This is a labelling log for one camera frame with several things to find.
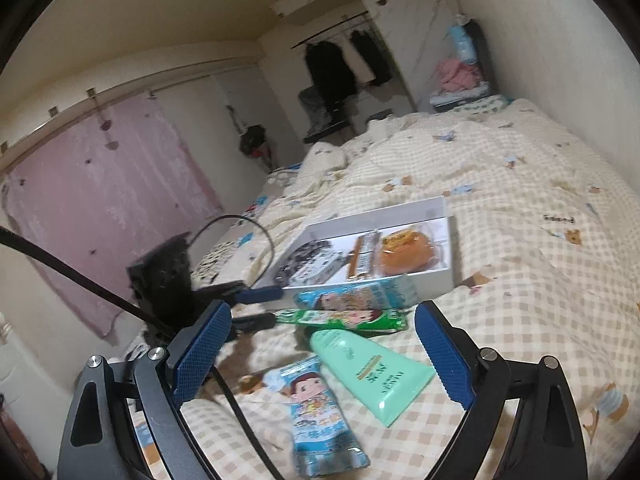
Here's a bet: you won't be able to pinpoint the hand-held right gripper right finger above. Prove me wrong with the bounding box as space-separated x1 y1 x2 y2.
414 300 588 480

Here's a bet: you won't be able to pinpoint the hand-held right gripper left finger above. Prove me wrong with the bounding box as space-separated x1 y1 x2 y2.
56 299 233 480

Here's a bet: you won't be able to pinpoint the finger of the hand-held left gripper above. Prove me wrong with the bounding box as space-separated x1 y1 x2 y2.
220 284 285 306
230 312 277 334

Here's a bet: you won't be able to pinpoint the grey hair claw clip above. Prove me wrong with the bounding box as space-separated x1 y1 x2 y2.
274 241 333 286

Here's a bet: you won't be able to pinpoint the cow print snack packet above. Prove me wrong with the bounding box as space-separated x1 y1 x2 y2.
295 255 348 285

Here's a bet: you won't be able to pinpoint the white cardboard box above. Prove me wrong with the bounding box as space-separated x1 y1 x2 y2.
252 196 461 298

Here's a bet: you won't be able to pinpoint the mint green tube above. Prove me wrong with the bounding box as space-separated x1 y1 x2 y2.
309 329 436 428

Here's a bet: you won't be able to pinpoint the green cartoon snack packet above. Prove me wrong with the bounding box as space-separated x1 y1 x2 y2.
274 307 408 334

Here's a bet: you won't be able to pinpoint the blue cartoon snack packet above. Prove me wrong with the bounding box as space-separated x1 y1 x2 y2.
294 277 421 313
272 355 371 478

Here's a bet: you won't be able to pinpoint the bread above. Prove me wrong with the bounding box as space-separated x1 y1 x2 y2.
377 225 449 276

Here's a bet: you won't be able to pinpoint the brown striped snack bar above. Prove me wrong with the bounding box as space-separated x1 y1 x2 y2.
345 230 382 281

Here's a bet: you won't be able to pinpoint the printed bed sheet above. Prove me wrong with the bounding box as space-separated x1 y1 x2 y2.
190 180 311 286

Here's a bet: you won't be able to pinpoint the pink curtain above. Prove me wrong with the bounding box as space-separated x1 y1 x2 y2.
0 95 226 338

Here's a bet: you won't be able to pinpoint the dark hanging bag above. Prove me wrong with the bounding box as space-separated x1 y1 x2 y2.
239 124 273 161

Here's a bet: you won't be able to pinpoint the grey chair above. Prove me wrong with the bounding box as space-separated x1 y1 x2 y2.
299 85 362 144

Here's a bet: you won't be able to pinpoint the black hanging coat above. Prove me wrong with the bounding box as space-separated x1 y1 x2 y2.
304 40 358 107

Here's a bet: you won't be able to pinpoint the dotted pillow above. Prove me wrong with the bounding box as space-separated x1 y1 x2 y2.
465 94 513 113

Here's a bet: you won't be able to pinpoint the folded clothes stack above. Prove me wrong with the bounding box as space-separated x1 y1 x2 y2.
430 82 491 111

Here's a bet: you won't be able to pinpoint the black hanging garment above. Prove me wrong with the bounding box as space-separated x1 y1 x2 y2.
350 30 393 86

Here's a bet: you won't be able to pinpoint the pink clothes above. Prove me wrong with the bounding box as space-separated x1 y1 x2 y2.
435 58 479 93

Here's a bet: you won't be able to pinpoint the light blue pack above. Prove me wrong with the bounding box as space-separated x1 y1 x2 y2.
447 22 478 66

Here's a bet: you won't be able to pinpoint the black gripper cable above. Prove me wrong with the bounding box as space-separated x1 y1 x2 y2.
0 226 283 480
189 215 276 291

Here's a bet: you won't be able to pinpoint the clothes rail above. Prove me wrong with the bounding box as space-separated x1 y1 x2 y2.
290 10 371 50

